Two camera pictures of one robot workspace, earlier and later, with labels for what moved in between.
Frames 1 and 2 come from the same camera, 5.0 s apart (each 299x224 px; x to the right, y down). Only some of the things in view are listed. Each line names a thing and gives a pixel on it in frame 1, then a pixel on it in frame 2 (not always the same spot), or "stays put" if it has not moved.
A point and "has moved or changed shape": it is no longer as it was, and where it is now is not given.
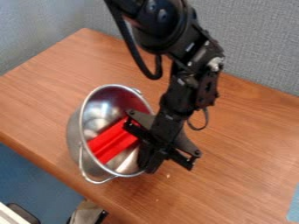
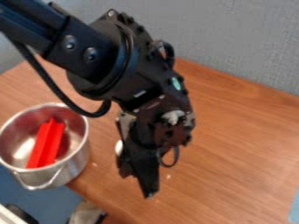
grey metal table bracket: (87, 214) stays put
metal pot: (100, 109) has moved or changed shape
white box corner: (8, 217) stays put
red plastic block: (110, 143) to (46, 144)
